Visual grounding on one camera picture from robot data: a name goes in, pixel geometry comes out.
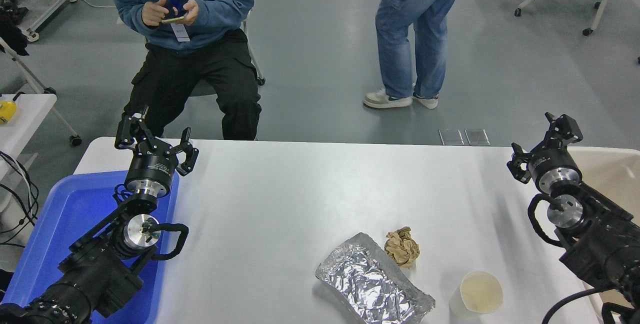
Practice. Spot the person's left hand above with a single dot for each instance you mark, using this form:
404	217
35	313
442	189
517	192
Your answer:
191	11

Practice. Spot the blue plastic tray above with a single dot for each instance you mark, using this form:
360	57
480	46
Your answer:
65	214

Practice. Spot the metal floor plate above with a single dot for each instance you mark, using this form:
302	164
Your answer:
451	137

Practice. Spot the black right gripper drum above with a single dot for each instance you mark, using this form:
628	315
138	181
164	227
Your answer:
550	161

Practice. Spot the yellow tape measure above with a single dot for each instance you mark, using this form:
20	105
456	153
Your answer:
7	111

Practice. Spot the person's right hand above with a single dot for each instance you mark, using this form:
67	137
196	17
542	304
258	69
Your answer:
152	14

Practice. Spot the large pale plastic bin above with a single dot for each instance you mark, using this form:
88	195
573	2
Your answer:
610	174

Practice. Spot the small white side table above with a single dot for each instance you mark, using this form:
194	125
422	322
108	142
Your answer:
30	114

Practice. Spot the mobile phone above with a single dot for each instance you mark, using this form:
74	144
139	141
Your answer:
174	16

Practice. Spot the aluminium profile frame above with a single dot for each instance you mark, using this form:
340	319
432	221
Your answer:
50	9

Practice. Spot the crinkled foil tray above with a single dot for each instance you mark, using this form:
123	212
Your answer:
370	284

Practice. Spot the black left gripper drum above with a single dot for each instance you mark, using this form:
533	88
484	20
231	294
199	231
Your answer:
151	168

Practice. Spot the black cloth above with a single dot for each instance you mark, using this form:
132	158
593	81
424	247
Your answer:
10	34

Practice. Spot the crumpled tan paper ball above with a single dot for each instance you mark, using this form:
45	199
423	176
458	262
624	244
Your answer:
401	248

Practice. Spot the white paper cup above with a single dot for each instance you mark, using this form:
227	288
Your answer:
480	291

